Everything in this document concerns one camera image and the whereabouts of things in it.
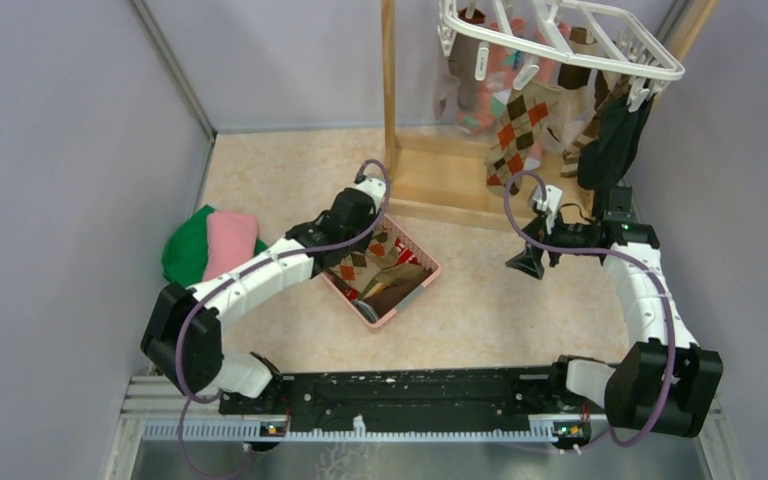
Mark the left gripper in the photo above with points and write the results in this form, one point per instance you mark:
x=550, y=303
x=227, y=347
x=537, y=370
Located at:
x=371, y=218

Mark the white clip hanger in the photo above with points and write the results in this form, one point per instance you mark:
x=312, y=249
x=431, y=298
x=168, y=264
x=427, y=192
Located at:
x=629, y=48

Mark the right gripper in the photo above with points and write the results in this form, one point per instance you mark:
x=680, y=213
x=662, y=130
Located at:
x=528, y=260

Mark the beige argyle sock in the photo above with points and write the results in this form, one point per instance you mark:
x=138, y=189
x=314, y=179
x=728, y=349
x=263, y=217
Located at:
x=357, y=269
x=524, y=118

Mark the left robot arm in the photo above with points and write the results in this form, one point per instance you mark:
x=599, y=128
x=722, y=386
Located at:
x=184, y=335

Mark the green cloth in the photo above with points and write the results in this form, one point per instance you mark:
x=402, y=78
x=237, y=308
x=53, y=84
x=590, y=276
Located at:
x=184, y=257

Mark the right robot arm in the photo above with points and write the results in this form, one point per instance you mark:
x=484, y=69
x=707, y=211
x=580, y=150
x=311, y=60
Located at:
x=667, y=381

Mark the pink sock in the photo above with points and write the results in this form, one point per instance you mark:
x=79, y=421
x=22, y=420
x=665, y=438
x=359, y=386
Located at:
x=502, y=66
x=545, y=75

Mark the wooden rack stand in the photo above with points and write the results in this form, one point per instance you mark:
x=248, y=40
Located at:
x=440, y=177

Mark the pink folded cloth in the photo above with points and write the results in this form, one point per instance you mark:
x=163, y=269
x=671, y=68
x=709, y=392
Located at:
x=231, y=241

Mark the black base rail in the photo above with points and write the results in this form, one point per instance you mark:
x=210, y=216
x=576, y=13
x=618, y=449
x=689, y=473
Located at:
x=501, y=404

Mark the black sock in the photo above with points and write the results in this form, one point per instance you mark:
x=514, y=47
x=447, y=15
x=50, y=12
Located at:
x=604, y=161

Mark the pink plastic basket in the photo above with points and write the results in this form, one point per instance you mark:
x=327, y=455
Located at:
x=417, y=285

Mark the striped socks in basket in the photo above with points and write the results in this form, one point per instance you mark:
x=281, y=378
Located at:
x=390, y=285

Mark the maroon striped sock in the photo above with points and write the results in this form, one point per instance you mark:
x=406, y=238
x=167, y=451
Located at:
x=447, y=87
x=462, y=63

